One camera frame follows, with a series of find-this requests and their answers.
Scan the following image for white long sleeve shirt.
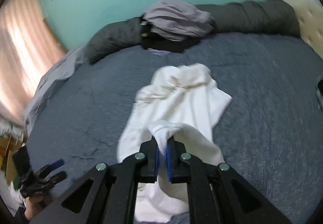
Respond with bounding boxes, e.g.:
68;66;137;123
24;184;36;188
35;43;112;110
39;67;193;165
117;64;232;223

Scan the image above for person left hand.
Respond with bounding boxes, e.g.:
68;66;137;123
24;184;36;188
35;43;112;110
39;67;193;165
24;195;53;221

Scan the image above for person left dark sleeve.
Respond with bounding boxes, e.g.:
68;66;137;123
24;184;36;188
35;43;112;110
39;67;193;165
14;207;30;224

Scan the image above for brown cardboard box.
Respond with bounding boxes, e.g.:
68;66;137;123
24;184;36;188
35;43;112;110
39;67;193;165
1;131;27;184

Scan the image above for blue bed sheet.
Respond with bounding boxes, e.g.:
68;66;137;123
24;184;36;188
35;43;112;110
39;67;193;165
27;33;322;223

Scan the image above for light grey pillow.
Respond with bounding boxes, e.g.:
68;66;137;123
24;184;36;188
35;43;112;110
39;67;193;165
24;45;85;135

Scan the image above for pink curtain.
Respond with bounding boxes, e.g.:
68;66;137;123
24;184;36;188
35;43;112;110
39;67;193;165
1;0;65;126

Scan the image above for light blue checked cloth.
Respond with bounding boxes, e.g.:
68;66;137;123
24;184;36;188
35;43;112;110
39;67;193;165
147;48;170;56

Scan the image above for grey lilac garment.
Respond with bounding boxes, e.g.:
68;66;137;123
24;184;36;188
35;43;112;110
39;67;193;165
143;0;214;42

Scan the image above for dark grey rolled duvet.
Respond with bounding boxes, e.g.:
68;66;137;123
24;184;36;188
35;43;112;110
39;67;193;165
84;0;300;65

